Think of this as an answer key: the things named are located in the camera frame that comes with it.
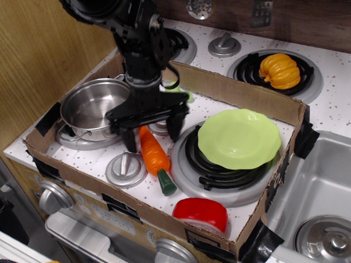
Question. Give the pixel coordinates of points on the hanging silver slotted spatula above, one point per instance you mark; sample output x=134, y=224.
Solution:
x=261, y=13

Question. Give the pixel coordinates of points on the orange toy carrot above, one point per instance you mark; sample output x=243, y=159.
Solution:
x=156, y=161

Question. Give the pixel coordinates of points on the hanging silver skimmer ladle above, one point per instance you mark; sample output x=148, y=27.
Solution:
x=199, y=9

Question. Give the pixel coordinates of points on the silver oven knob left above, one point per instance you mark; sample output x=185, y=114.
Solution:
x=54, y=198

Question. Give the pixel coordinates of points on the orange toy pumpkin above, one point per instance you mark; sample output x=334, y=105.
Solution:
x=280, y=70

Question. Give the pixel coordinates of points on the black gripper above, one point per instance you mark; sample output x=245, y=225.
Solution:
x=145, y=106

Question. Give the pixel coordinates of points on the red toy cheese wheel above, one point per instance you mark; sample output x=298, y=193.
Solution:
x=202, y=213

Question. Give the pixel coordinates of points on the silver oven door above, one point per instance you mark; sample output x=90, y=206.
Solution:
x=94, y=243

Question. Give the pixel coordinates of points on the front right black burner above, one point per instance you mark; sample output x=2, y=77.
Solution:
x=199, y=178

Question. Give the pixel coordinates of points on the back right black burner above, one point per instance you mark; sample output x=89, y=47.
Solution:
x=246, y=69

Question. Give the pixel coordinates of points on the green toy broccoli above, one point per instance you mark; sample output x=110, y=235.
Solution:
x=168, y=88

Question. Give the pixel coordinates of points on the silver oven knob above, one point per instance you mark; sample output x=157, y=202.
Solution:
x=169, y=251
x=54, y=198

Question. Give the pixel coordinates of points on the silver oven knob right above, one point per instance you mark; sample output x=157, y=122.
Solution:
x=169, y=251

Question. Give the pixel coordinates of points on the silver stove knob upper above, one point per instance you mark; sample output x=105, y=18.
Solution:
x=158, y=128

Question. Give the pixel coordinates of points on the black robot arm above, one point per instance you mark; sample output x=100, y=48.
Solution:
x=141, y=39

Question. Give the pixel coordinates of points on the light green plastic plate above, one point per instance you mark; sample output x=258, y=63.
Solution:
x=239, y=139

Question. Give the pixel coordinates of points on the silver toy sink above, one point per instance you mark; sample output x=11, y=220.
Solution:
x=318, y=185

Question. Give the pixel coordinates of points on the silver stove knob lower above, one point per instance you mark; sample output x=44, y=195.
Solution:
x=126, y=170

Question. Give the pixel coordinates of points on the stainless steel pot lid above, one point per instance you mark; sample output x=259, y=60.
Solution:
x=326, y=239

